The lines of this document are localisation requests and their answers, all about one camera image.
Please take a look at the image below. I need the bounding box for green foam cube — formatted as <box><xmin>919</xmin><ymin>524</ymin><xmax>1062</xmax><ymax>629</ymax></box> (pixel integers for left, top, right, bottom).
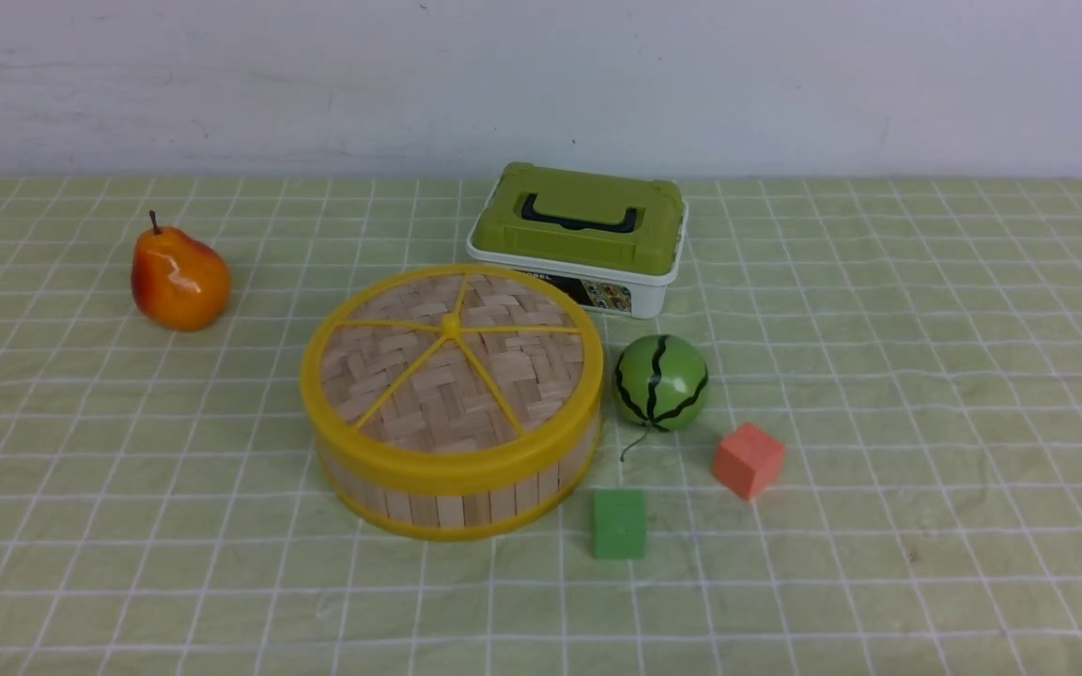
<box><xmin>592</xmin><ymin>488</ymin><xmax>648</xmax><ymax>561</ymax></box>

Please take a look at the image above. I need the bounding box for orange foam cube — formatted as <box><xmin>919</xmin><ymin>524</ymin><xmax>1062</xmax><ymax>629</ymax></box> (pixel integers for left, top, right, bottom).
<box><xmin>712</xmin><ymin>422</ymin><xmax>786</xmax><ymax>501</ymax></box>

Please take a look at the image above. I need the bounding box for yellow woven bamboo steamer lid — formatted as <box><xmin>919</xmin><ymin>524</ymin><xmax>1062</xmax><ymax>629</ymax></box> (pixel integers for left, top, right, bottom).
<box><xmin>300</xmin><ymin>264</ymin><xmax>605</xmax><ymax>498</ymax></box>

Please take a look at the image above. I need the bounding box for green lidded white storage box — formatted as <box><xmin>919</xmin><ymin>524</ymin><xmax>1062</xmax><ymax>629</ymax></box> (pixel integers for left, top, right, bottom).
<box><xmin>465</xmin><ymin>162</ymin><xmax>688</xmax><ymax>319</ymax></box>

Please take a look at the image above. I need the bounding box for green toy watermelon ball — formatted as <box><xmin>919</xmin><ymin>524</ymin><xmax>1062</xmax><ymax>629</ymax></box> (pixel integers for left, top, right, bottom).
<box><xmin>607</xmin><ymin>333</ymin><xmax>710</xmax><ymax>436</ymax></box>

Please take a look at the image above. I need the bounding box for orange red toy pear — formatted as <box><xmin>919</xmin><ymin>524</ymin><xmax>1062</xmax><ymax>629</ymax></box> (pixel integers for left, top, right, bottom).
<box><xmin>131</xmin><ymin>210</ymin><xmax>232</xmax><ymax>332</ymax></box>

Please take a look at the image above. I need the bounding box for bamboo steamer basket yellow rim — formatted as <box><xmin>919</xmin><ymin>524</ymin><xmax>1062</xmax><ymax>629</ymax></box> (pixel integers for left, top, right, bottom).
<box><xmin>314</xmin><ymin>411</ymin><xmax>602</xmax><ymax>542</ymax></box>

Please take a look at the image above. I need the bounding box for green checkered tablecloth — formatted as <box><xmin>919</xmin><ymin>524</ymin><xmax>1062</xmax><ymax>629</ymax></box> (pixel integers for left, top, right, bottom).
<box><xmin>0</xmin><ymin>177</ymin><xmax>1082</xmax><ymax>675</ymax></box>

